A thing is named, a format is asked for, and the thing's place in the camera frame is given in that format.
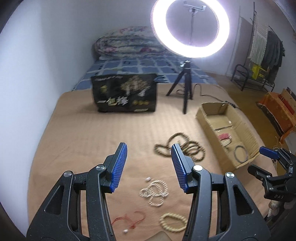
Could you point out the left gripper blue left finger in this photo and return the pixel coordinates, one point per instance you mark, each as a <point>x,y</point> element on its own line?
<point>76,207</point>

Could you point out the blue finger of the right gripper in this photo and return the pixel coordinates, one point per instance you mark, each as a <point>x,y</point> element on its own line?
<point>259,173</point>
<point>270,153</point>

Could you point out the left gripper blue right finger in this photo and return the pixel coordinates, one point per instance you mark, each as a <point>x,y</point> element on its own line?
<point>238,218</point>

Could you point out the dark metal bangle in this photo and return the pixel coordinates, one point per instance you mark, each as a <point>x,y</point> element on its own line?
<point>240,154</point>

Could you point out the small red box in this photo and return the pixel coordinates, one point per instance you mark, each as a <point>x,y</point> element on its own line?
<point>225,139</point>

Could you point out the red cord jade pendant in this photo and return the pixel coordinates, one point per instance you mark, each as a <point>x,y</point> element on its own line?
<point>132,223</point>

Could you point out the gloved left hand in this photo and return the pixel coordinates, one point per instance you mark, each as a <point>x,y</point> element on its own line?
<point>161,236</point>

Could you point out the cardboard box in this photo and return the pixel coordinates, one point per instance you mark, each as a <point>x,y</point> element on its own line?
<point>216,118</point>

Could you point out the orange cloth covered box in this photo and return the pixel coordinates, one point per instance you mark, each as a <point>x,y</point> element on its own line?
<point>280,110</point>

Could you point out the black clothes rack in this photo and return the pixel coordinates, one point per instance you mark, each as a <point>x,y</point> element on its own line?
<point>242,74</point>

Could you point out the yellow box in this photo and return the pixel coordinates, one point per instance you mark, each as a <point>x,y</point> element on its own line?
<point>258,73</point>

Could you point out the dark hanging clothes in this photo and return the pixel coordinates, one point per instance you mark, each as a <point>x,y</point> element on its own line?
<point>274,53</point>

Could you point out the white fringed towel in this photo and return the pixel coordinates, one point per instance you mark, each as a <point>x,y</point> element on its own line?
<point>259,39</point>

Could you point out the black mini tripod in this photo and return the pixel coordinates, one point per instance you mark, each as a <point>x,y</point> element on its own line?
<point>187,89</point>

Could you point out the blue checkered bed sheet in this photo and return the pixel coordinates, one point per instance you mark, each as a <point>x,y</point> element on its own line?
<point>166,66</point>

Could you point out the black snack bag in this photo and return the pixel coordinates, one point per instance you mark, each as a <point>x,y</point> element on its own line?
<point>116,93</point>

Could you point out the phone holder clamp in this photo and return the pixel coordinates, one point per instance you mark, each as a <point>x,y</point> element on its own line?
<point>193,9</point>

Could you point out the folded floral quilt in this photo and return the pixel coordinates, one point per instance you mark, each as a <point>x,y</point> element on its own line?
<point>134,41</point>

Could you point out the white ring light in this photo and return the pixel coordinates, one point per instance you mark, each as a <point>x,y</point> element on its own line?
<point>166,38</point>

